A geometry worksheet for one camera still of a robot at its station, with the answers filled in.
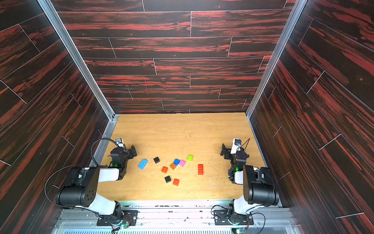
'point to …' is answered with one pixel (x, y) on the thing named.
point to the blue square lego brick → (176, 161)
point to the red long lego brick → (200, 169)
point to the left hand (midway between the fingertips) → (127, 146)
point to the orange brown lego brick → (173, 166)
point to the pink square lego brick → (182, 163)
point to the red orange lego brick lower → (176, 182)
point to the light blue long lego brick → (142, 164)
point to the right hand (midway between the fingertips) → (234, 144)
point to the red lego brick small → (164, 169)
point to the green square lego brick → (190, 157)
